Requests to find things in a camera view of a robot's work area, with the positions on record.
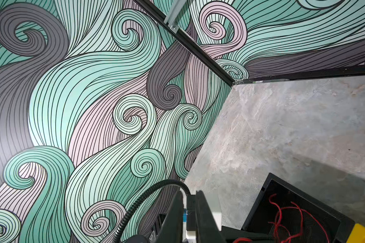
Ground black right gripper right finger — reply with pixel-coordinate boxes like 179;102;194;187
195;191;226;243

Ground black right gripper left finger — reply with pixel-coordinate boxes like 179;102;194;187
155;191;184;243

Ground red wire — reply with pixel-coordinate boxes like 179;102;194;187
232;193;331;243

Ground black storage bin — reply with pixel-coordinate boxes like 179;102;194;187
242;173;355;243

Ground yellow storage bin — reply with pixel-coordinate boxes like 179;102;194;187
347;223;365;243

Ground aluminium wall rail back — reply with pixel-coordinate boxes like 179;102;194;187
163;0;187;33

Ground black corner frame post left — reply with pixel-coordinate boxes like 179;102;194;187
134;0;234;87

